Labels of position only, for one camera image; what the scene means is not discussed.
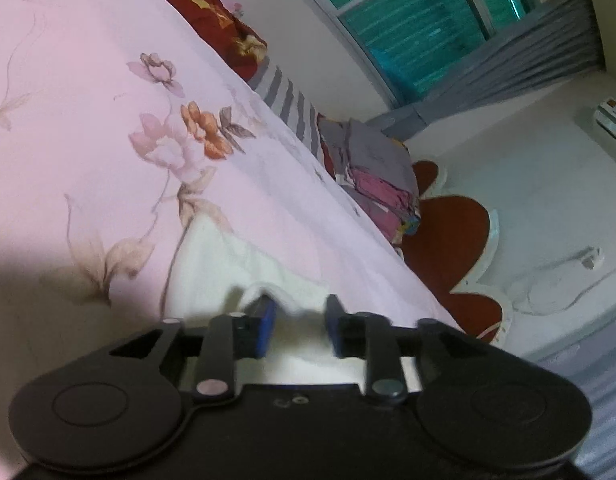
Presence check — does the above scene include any grey striped pillow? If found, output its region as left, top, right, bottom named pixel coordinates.
left=250, top=62, right=335, bottom=171

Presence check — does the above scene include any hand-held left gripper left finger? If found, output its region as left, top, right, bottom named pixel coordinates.
left=108, top=294, right=277, bottom=405

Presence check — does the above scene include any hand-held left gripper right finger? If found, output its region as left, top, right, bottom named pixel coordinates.
left=323, top=294, right=494, bottom=407

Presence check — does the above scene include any red gold patterned pillow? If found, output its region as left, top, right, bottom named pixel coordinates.
left=132, top=0, right=269, bottom=82

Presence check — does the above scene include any white charger cable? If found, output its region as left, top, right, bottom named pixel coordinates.
left=508, top=255, right=616, bottom=317

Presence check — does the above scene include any white air conditioner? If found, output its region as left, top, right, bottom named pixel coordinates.
left=589, top=97, right=616, bottom=152

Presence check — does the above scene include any grey lace curtain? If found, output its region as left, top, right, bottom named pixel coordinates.
left=522, top=305, right=616, bottom=480

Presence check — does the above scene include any pile of folded clothes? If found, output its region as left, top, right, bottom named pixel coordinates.
left=315, top=115, right=423, bottom=247

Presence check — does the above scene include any red and white headboard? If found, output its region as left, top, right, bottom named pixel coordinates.
left=400, top=160, right=517, bottom=347

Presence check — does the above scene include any grey window curtain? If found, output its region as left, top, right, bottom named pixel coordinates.
left=372, top=0, right=607, bottom=142

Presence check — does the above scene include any green glass window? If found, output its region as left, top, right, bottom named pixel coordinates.
left=288, top=0, right=541, bottom=107

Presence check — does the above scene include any pink floral bed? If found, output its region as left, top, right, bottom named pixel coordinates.
left=0, top=0, right=466, bottom=466

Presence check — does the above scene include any white wall charger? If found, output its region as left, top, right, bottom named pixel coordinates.
left=580, top=247, right=604, bottom=272

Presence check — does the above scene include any white knit sweater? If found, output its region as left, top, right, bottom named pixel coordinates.
left=160, top=212, right=423, bottom=395

